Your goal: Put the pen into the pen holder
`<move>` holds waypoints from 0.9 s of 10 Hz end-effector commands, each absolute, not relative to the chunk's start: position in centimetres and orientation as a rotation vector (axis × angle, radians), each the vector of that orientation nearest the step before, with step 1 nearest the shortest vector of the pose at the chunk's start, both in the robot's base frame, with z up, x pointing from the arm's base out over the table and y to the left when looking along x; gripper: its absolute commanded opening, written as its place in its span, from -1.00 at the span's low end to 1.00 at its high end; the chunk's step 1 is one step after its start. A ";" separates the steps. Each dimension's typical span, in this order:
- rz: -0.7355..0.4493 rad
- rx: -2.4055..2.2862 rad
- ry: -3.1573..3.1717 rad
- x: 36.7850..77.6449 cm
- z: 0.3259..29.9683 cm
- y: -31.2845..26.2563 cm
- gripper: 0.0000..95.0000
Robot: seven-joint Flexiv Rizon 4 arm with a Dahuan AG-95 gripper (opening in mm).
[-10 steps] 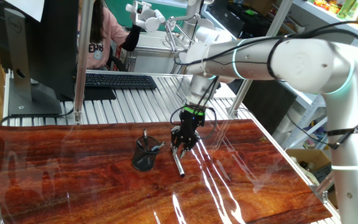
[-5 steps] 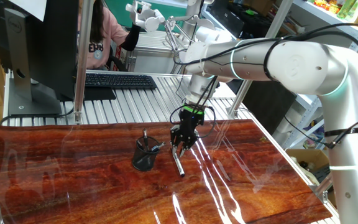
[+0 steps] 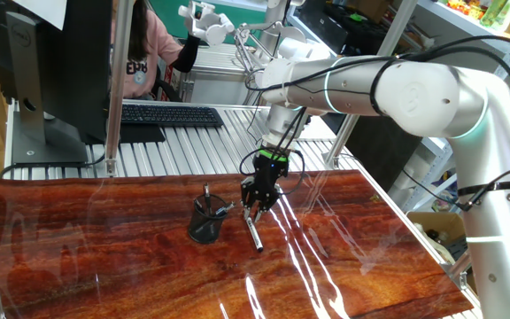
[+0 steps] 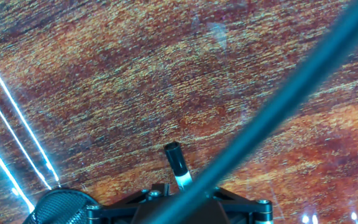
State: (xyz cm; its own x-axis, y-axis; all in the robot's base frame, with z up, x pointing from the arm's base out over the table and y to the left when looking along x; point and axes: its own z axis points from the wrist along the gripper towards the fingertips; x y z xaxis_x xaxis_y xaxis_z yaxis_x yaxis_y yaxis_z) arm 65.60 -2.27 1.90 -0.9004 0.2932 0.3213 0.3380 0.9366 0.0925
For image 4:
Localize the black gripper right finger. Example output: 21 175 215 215
206 185 273 224

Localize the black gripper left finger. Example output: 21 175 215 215
86 182 171 224

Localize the white marker pen black cap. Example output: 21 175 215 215
163 141 194 191

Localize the black mesh pen holder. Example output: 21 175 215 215
22 188 101 224

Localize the wood grain table mat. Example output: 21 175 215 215
0 0 358 224

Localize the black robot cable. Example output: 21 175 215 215
141 0 358 224

